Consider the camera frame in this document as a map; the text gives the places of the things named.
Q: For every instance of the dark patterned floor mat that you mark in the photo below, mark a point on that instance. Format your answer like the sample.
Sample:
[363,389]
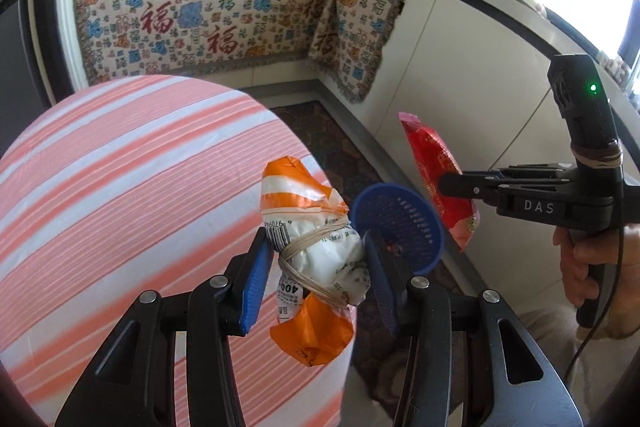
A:
[325,142]

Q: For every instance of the pink striped tablecloth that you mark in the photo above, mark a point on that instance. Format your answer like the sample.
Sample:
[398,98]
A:
[125,182]

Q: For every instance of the grey refrigerator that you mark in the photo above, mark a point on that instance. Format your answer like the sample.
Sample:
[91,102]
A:
[15,82]

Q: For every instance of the large printed cloth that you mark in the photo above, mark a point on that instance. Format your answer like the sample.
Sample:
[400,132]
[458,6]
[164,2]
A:
[200,7]

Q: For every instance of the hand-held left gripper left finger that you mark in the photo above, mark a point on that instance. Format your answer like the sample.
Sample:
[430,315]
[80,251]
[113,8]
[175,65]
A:
[255,287]

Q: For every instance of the person's right hand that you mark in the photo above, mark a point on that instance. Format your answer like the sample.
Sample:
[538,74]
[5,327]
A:
[575,267]

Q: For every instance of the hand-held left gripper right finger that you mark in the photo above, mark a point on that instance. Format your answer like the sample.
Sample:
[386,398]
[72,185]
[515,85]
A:
[380,287]

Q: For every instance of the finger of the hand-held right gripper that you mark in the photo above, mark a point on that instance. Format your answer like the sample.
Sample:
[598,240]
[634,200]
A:
[535,171]
[467,187]

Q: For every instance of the orange white plastic bag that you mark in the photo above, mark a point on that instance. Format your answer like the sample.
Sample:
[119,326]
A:
[320,252]

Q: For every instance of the blue plastic basket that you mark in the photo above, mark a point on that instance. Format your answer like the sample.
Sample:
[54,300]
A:
[395,217]

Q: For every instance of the red snack packet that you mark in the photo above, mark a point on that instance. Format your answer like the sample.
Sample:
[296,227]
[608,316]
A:
[430,157]

